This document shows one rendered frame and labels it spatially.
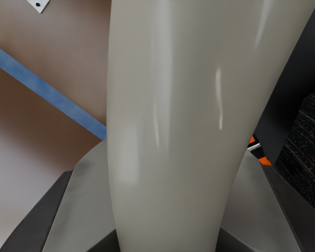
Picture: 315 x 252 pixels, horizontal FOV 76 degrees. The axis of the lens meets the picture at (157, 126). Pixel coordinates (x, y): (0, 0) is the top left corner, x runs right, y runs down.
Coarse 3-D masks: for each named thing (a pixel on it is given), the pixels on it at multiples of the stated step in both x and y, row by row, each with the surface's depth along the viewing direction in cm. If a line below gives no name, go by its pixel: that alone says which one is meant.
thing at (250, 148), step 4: (252, 136) 112; (252, 140) 113; (256, 140) 114; (248, 144) 115; (252, 144) 115; (256, 144) 113; (248, 148) 114; (252, 148) 114; (256, 148) 113; (260, 148) 113; (252, 152) 114; (256, 152) 114; (260, 152) 114; (256, 156) 115; (260, 156) 114; (264, 156) 114; (260, 160) 114; (264, 160) 114
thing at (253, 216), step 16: (256, 160) 9; (240, 176) 8; (256, 176) 8; (240, 192) 8; (256, 192) 8; (272, 192) 7; (240, 208) 7; (256, 208) 7; (272, 208) 7; (224, 224) 6; (240, 224) 6; (256, 224) 6; (272, 224) 6; (288, 224) 6; (224, 240) 7; (240, 240) 6; (256, 240) 6; (272, 240) 6; (288, 240) 6
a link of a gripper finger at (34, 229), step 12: (60, 180) 9; (48, 192) 8; (60, 192) 8; (36, 204) 8; (48, 204) 8; (36, 216) 7; (48, 216) 7; (24, 228) 7; (36, 228) 7; (48, 228) 7; (12, 240) 6; (24, 240) 6; (36, 240) 6
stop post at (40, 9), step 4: (28, 0) 91; (32, 0) 91; (36, 0) 91; (40, 0) 91; (44, 0) 91; (48, 0) 91; (32, 4) 92; (36, 4) 91; (40, 4) 92; (44, 4) 92; (36, 8) 93; (40, 8) 93; (40, 12) 93
